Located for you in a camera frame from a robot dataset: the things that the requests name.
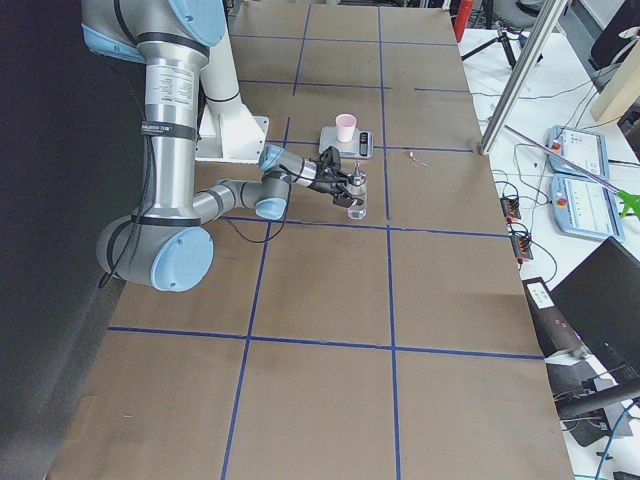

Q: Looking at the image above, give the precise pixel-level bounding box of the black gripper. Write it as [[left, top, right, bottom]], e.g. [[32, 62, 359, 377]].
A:
[[308, 167, 363, 208]]

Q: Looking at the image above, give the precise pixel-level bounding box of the pink plastic cup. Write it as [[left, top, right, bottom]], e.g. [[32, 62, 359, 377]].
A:
[[335, 113, 357, 143]]

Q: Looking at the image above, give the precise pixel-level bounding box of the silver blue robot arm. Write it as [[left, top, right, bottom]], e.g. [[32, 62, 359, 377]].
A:
[[82, 1, 359, 292]]

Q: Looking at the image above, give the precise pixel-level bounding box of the silver digital kitchen scale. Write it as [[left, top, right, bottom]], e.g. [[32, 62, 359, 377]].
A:
[[318, 125, 375, 160]]

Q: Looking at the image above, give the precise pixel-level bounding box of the orange black connector box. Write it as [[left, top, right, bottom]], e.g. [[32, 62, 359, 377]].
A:
[[500, 196, 521, 223]]

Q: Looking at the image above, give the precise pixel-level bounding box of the red cylinder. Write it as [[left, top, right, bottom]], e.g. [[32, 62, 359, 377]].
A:
[[453, 0, 474, 43]]

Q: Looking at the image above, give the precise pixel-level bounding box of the near blue teach pendant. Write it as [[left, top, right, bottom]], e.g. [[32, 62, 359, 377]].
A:
[[550, 174, 625, 241]]

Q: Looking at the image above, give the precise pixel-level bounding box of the blue teach pendant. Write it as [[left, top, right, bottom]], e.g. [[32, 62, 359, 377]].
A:
[[547, 125, 610, 180], [550, 174, 625, 241]]

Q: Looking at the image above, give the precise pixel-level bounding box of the far blue teach pendant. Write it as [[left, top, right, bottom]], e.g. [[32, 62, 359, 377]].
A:
[[547, 125, 610, 180]]

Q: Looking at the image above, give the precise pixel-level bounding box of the black device with label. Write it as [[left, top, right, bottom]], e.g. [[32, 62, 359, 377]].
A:
[[522, 277, 590, 359]]

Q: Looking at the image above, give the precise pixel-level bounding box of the black office chair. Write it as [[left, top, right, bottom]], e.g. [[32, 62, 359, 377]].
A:
[[589, 0, 639, 70]]

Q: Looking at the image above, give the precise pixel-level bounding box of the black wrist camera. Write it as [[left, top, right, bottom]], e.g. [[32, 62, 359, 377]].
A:
[[319, 146, 341, 172]]

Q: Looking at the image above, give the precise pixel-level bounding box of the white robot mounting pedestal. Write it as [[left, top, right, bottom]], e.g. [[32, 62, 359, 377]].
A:
[[196, 1, 269, 164]]

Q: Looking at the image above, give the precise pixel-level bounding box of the aluminium frame post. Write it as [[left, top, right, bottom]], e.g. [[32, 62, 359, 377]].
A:
[[478, 0, 567, 155]]

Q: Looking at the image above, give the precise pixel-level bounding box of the green handled reacher grabber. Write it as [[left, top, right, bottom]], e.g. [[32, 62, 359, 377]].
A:
[[504, 125, 640, 217]]

